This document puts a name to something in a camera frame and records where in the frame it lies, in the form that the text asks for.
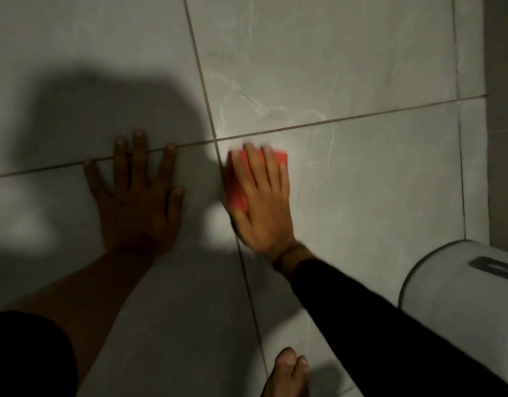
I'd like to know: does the person's right hand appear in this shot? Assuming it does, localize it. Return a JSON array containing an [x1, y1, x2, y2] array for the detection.
[[228, 142, 305, 264]]

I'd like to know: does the person's left hand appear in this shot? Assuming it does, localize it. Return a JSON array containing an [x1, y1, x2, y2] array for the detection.
[[83, 129, 185, 259]]

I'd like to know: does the red cleaning sponge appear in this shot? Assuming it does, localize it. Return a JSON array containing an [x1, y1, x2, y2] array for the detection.
[[224, 149, 289, 215]]

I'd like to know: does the person's right forearm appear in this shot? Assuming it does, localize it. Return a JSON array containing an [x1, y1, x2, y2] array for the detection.
[[272, 243, 508, 397]]

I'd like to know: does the person's left forearm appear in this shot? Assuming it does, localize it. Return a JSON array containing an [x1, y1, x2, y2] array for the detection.
[[6, 250, 157, 387]]

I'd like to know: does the person's foot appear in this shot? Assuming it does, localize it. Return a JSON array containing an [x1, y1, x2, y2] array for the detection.
[[261, 347, 311, 397]]

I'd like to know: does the white toilet tank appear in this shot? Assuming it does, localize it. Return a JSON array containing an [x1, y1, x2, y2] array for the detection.
[[398, 240, 508, 389]]

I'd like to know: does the chrome flush button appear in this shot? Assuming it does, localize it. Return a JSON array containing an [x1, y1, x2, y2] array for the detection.
[[469, 256, 508, 283]]

